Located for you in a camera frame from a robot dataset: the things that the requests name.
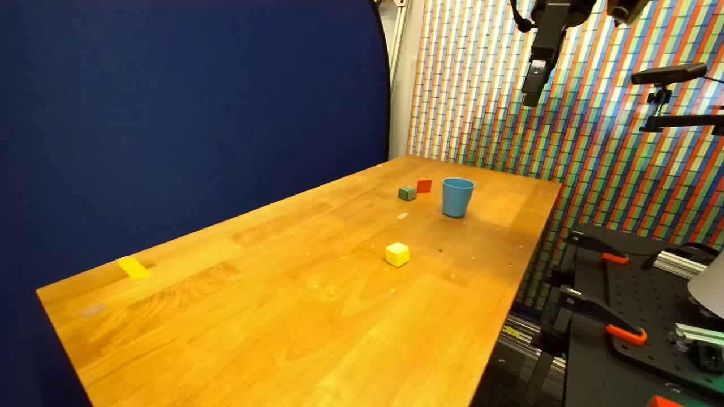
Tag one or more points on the blue cup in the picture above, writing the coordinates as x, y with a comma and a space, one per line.
458, 198

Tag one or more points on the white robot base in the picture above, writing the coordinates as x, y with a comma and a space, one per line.
706, 290

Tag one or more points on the blue backdrop panel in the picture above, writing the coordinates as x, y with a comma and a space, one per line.
125, 122

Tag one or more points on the yellow block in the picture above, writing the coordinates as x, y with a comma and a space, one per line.
396, 254

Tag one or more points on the black camera on stand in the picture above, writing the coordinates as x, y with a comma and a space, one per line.
662, 78

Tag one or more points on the green block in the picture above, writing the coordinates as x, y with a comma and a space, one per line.
406, 192

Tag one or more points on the orange-handled black clamp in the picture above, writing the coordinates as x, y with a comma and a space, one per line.
589, 243
615, 323

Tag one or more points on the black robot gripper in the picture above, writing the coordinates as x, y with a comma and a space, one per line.
552, 18

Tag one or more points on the red block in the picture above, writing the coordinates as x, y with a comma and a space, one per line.
423, 185

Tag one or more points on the upper orange-handled black clamp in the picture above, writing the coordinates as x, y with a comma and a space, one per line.
589, 243

